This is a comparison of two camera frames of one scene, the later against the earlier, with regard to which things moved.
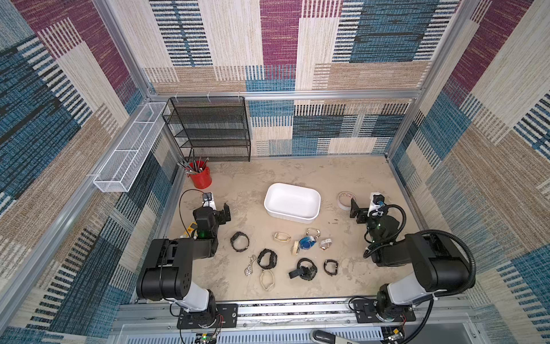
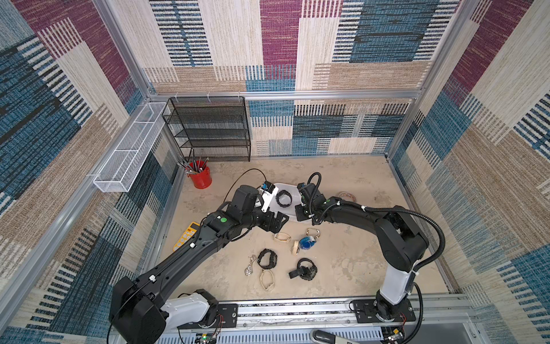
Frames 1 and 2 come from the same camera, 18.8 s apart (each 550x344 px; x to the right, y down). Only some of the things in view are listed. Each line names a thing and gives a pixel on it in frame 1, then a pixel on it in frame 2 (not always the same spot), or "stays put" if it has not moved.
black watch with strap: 306,269 stays put
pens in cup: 193,168 stays put
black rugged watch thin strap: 240,241 to 278,196
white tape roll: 344,200 stays put
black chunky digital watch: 267,259 stays put
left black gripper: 220,215 to 270,217
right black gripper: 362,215 to 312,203
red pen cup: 203,179 stays put
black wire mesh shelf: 215,127 stays put
